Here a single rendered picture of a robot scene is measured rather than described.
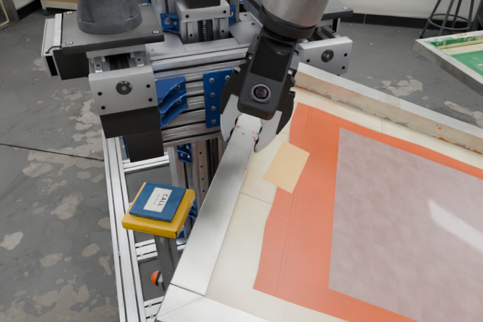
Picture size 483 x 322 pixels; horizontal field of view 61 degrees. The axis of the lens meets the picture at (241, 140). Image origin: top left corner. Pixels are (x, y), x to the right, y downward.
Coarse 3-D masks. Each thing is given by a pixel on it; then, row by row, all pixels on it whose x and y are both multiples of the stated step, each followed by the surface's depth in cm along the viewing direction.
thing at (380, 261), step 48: (288, 192) 59; (336, 192) 62; (288, 240) 53; (336, 240) 55; (384, 240) 57; (432, 240) 60; (288, 288) 48; (336, 288) 49; (384, 288) 51; (432, 288) 53; (480, 288) 56
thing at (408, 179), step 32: (320, 128) 73; (352, 128) 76; (320, 160) 67; (352, 160) 69; (384, 160) 71; (416, 160) 74; (448, 160) 77; (352, 192) 63; (384, 192) 65; (416, 192) 67; (448, 192) 70; (480, 192) 72; (448, 224) 64; (480, 224) 66
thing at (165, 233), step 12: (192, 192) 96; (132, 204) 93; (180, 204) 93; (192, 204) 96; (132, 216) 90; (180, 216) 90; (132, 228) 90; (144, 228) 89; (156, 228) 88; (168, 228) 88; (180, 228) 90; (156, 240) 98; (168, 240) 97; (168, 252) 100; (168, 264) 104; (168, 276) 107
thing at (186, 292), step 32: (352, 96) 80; (384, 96) 81; (256, 128) 63; (416, 128) 81; (448, 128) 80; (224, 160) 56; (224, 192) 51; (224, 224) 48; (192, 256) 43; (192, 288) 41; (160, 320) 38; (192, 320) 38; (224, 320) 39; (256, 320) 40
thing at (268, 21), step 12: (264, 12) 48; (264, 24) 48; (276, 24) 47; (288, 36) 48; (300, 36) 48; (252, 48) 54; (240, 72) 52; (288, 72) 52; (240, 84) 54; (288, 84) 52
